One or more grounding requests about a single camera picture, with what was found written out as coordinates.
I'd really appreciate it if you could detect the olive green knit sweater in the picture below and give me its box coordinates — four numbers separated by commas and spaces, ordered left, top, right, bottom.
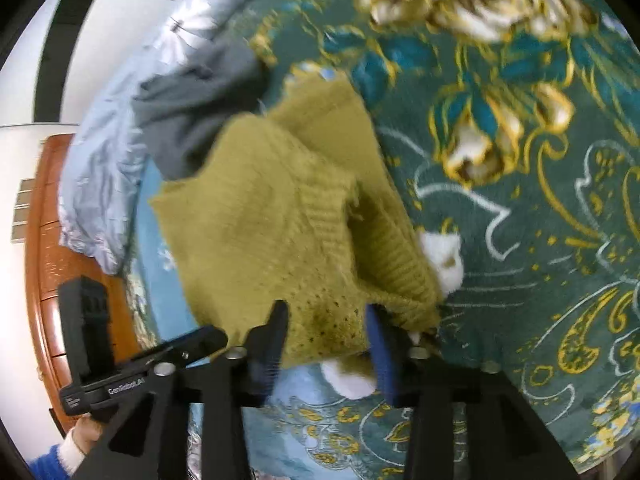
150, 74, 442, 367

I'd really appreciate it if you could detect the person's left hand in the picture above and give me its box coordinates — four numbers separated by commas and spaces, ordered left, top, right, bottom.
72, 414, 105, 455

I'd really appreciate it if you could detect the blue sleeve with white cuff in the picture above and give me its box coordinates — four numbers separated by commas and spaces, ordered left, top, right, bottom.
27, 429, 86, 480

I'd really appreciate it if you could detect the light blue daisy quilt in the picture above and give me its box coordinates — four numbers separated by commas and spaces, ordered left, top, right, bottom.
58, 0, 247, 275

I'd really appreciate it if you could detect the grey folded garment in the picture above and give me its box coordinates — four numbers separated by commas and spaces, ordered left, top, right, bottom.
132, 39, 269, 181

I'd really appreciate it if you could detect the teal floral plush blanket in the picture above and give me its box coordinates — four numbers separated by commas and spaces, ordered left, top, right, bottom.
228, 0, 639, 477

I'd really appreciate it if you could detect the orange wooden bed frame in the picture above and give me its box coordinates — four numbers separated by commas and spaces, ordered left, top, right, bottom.
25, 133, 140, 434

